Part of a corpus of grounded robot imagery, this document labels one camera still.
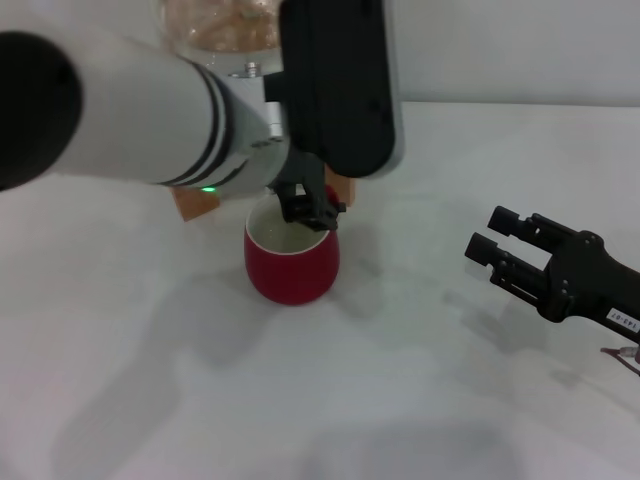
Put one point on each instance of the red cup with white inside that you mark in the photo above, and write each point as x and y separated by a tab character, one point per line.
290	280

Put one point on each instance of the clear glass water dispenser jar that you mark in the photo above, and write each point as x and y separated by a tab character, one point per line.
225	25

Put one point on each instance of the wooden dispenser stand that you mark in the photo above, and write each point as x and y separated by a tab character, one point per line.
197	205

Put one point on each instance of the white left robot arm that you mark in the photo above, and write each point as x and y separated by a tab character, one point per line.
125	115

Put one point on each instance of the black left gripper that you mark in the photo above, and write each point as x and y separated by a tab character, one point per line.
305	172

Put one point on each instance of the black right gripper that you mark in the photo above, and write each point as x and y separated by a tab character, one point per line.
585	280

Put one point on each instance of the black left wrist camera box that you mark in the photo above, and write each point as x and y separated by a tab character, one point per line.
340	75

